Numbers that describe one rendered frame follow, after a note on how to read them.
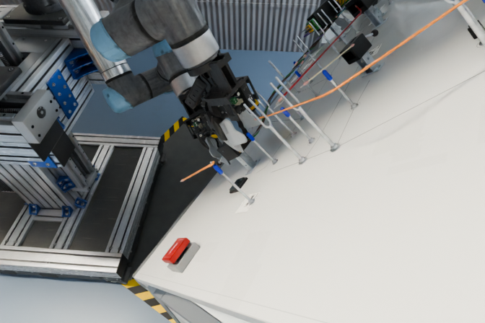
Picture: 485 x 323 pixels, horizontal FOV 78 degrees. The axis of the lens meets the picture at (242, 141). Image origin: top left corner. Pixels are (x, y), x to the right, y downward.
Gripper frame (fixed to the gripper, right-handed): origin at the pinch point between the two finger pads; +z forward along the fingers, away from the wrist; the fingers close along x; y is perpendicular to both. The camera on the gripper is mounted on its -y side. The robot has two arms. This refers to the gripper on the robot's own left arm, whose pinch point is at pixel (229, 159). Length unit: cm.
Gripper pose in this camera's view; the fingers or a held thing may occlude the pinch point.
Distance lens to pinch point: 79.7
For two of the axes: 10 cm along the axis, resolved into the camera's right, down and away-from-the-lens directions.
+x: 8.6, -4.6, -2.1
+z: 4.7, 8.8, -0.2
